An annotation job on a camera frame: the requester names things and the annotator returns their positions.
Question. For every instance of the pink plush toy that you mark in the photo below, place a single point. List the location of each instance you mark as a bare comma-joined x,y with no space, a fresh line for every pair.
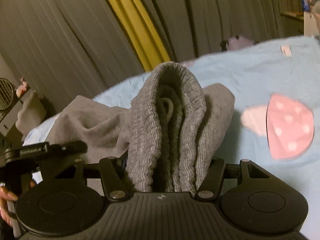
22,88

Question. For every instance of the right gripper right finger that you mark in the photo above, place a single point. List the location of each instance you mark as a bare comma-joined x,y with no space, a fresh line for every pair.
211,186

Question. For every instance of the grey sweatpants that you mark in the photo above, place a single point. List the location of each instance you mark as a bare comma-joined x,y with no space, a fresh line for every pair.
170,133

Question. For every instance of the person's left hand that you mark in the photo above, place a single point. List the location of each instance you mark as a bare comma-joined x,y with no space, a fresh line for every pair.
5,197

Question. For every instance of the yellow curtain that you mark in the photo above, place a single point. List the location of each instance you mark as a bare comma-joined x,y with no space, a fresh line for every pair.
141,31

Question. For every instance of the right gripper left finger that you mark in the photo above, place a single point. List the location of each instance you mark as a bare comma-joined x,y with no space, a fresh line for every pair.
113,188

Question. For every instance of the grey curtain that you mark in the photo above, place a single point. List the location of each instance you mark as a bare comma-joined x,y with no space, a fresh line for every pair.
65,48

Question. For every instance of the round black mirror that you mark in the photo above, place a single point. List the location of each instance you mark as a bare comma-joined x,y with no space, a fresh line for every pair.
6,94

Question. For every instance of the grey upholstered chair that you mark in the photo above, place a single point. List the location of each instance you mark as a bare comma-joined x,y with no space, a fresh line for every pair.
31,114

